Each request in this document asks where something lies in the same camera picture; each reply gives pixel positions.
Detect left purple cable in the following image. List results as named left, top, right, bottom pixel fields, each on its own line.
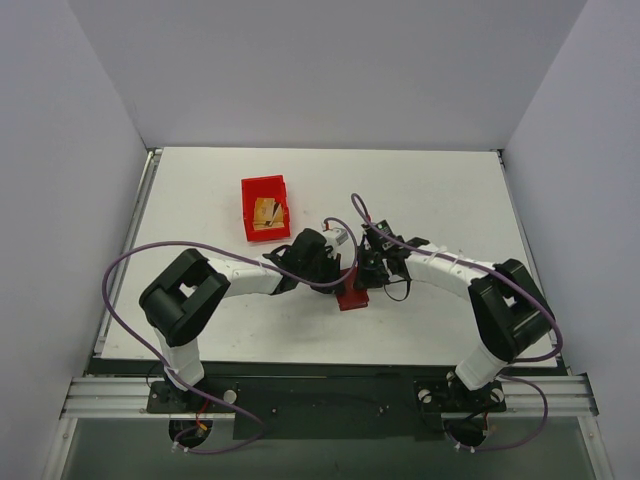
left=101, top=216, right=360, bottom=454

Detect red plastic bin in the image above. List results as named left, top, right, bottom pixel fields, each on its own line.
left=241, top=175, right=291, bottom=243

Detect purple cable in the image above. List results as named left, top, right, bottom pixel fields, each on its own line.
left=350, top=192, right=566, bottom=454
left=101, top=216, right=360, bottom=454

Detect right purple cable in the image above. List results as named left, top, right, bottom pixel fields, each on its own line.
left=350, top=192, right=566, bottom=454

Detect red leather card holder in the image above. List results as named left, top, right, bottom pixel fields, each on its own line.
left=335, top=269, right=369, bottom=312

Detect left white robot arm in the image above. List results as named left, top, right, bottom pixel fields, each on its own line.
left=139, top=228, right=348, bottom=412

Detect aluminium front rail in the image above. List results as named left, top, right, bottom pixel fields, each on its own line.
left=61, top=375, right=599, bottom=419

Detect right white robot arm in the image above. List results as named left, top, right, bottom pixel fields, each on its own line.
left=359, top=221, right=554, bottom=409

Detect gold cards in bin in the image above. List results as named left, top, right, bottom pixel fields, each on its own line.
left=252, top=197, right=289, bottom=231

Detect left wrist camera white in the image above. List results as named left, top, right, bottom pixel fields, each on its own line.
left=322, top=227, right=349, bottom=249

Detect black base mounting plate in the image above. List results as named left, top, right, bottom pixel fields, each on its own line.
left=147, top=362, right=506, bottom=441

